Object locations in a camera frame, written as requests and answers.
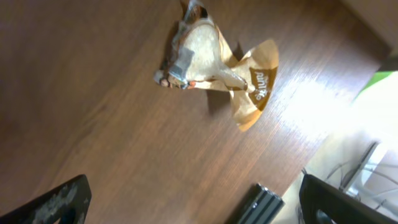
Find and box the black aluminium frame rail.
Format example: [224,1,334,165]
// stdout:
[226,184,285,224]

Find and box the beige snack bag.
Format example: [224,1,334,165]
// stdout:
[154,1,279,131]

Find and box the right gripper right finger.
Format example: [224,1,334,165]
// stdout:
[299,174,397,224]

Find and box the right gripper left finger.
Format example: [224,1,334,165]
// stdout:
[1,174,91,224]

